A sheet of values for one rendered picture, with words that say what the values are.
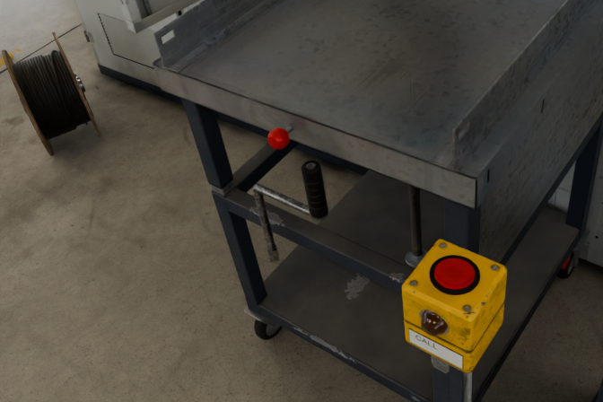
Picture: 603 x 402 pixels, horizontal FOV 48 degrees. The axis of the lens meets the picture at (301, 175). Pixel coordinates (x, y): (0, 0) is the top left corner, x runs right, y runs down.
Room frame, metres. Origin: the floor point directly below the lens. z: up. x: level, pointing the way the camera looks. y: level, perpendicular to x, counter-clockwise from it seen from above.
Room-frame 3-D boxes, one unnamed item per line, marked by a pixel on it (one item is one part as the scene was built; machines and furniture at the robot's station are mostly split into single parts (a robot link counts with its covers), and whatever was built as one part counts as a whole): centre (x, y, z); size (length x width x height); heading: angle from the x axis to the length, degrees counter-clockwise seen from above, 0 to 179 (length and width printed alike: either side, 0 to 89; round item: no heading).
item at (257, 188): (0.83, 0.03, 0.63); 0.17 x 0.03 x 0.30; 45
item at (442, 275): (0.43, -0.13, 0.90); 0.04 x 0.04 x 0.02
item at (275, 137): (0.81, 0.02, 0.82); 0.04 x 0.03 x 0.03; 135
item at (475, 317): (0.43, -0.13, 0.85); 0.08 x 0.08 x 0.10; 45
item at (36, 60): (2.11, 0.82, 0.20); 0.40 x 0.22 x 0.40; 19
